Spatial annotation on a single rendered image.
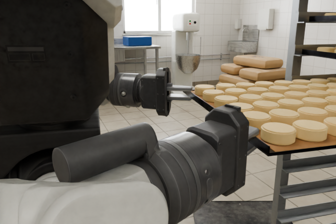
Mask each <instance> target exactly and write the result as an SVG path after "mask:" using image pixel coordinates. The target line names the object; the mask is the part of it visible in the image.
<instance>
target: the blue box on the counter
mask: <svg viewBox="0 0 336 224"><path fill-rule="evenodd" d="M122 38H123V45H125V46H151V45H152V37H151V36H123V37H122Z"/></svg>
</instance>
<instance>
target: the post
mask: <svg viewBox="0 0 336 224"><path fill-rule="evenodd" d="M308 2H309V0H293V1H292V11H291V21H290V31H289V41H288V51H287V61H286V71H285V81H291V78H292V76H300V73H301V64H302V56H296V55H294V49H295V45H303V44H304V38H305V29H306V23H297V21H298V12H307V11H308ZM290 159H291V154H282V155H278V156H277V161H276V171H275V181H274V191H273V201H272V211H271V221H270V224H283V223H281V222H280V221H279V220H278V219H277V211H278V210H284V209H285V207H286V199H284V198H283V197H281V196H280V195H279V192H280V186H285V185H288V180H289V173H286V172H285V171H284V170H282V163H283V161H284V160H290Z"/></svg>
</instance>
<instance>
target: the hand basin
mask: <svg viewBox="0 0 336 224"><path fill-rule="evenodd" d="M274 10H275V9H274V8H267V9H259V10H258V23H257V25H243V30H242V32H243V33H242V40H229V41H228V43H227V51H229V52H236V53H242V55H245V53H256V52H257V48H258V37H259V30H267V29H273V21H274ZM241 20H242V19H241V18H236V19H235V27H234V29H241Z"/></svg>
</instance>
